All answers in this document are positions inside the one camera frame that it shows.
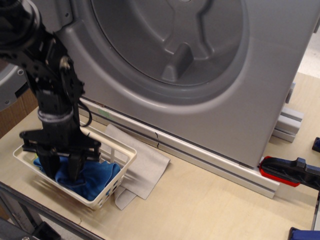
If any aluminium extrusion rail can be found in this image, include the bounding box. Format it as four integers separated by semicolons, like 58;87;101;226
81;98;280;199

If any grey cloth under basket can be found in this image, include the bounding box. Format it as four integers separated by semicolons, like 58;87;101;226
105;124;170;210

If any white plastic basket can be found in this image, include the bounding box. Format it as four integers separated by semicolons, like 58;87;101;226
13;126;137;210

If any black metal table frame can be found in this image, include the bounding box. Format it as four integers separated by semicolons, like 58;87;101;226
0;182;102;240

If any short aluminium extrusion block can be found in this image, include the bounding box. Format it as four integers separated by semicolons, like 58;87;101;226
272;107;304;143

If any round washing machine door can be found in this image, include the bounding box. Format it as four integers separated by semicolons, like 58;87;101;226
0;60;29;111

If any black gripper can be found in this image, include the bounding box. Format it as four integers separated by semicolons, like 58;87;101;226
19;113;101;182

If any grey toy washing machine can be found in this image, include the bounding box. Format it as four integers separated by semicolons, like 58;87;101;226
35;0;320;167

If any black clamp at edge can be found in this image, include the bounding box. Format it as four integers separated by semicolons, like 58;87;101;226
312;137;320;153

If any blue black clamp corner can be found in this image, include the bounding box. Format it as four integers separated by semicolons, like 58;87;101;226
288;227;320;240

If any dark blue cloth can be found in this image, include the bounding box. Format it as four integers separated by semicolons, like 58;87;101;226
54;156;94;191

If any red and black clamp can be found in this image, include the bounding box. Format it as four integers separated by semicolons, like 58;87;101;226
259;156;320;191

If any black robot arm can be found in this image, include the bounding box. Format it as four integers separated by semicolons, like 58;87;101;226
0;0;101;182

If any light blue cloth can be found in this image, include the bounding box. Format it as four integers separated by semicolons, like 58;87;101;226
33;157;122;202

